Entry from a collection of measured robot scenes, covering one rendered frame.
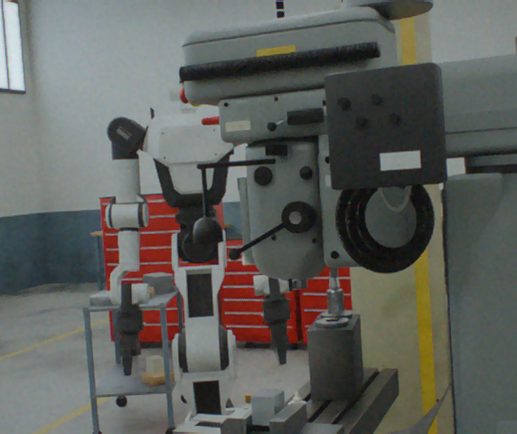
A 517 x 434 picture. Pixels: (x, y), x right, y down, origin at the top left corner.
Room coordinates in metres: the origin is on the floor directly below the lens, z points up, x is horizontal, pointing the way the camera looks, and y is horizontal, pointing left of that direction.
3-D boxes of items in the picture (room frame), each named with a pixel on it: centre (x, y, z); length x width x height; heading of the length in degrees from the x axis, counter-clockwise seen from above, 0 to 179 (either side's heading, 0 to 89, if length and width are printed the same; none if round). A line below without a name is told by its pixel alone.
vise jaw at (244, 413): (1.61, 0.05, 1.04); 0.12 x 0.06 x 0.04; 156
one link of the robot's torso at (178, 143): (2.61, 0.20, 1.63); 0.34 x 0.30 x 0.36; 91
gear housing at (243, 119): (1.80, -0.12, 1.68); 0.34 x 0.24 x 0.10; 68
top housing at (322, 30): (1.81, -0.10, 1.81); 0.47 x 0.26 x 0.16; 68
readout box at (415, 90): (1.39, -0.24, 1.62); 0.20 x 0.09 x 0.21; 68
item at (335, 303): (2.15, -0.20, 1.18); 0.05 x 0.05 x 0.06
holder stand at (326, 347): (2.10, -0.19, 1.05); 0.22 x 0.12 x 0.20; 167
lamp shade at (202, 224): (1.84, 0.12, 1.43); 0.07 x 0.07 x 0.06
